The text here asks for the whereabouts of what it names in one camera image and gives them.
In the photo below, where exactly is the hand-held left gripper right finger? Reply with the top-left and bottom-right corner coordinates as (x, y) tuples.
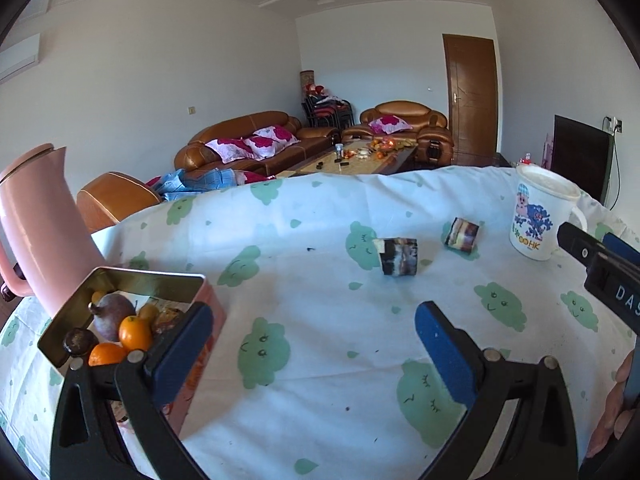
(414, 301), (581, 480)

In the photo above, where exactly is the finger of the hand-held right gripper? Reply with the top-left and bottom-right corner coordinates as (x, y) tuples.
(557, 222), (640, 337)
(601, 232), (640, 283)

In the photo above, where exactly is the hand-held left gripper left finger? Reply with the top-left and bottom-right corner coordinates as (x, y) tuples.
(49, 301), (215, 480)

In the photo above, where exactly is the brown walnut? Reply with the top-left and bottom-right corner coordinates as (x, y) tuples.
(152, 307), (183, 336)

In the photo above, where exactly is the large orange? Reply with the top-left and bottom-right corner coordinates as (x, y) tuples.
(119, 315), (153, 352)

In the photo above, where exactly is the pink tin box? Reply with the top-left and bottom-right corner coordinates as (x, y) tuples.
(37, 266), (228, 436)

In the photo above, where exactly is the person's right hand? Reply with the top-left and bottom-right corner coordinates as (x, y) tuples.
(586, 347), (637, 458)

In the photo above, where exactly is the small orange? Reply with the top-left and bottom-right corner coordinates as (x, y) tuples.
(88, 342), (128, 367)

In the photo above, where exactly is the purple passion fruit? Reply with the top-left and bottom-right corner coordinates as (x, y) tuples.
(89, 293), (137, 343)

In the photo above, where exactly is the white cartoon print mug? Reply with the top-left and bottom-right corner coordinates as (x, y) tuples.
(510, 166), (588, 262)

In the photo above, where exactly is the black television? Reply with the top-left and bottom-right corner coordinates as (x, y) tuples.
(550, 115), (616, 208)

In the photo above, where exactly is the dark round fruit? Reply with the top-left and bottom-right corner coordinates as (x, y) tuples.
(62, 327), (99, 358)

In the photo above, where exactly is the brown leather chair back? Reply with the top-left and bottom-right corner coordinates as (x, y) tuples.
(76, 172), (163, 235)

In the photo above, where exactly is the blue plaid cloth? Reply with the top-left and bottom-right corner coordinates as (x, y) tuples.
(150, 167), (236, 193)

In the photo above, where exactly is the white tablecloth with green clouds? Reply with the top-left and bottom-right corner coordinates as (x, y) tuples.
(0, 166), (640, 480)

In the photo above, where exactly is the pink kettle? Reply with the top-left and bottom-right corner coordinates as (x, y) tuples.
(0, 143), (108, 318)

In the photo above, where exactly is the pink floral pillow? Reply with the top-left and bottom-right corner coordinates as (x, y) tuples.
(205, 137), (256, 162)
(243, 126), (301, 158)
(368, 116), (408, 134)

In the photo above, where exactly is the brown wooden door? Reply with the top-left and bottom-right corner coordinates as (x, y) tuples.
(442, 34), (501, 167)

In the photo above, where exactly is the wooden coffee table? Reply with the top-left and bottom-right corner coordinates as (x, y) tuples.
(277, 139), (418, 178)

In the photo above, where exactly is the long brown leather sofa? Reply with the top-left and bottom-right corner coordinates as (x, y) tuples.
(174, 111), (341, 176)

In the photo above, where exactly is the brown leather armchair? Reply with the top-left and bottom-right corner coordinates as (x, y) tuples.
(341, 101), (453, 166)

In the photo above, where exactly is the stack of dark chairs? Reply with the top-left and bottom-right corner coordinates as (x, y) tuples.
(301, 94), (356, 130)

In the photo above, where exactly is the white air conditioner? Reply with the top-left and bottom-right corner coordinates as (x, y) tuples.
(0, 34), (41, 83)

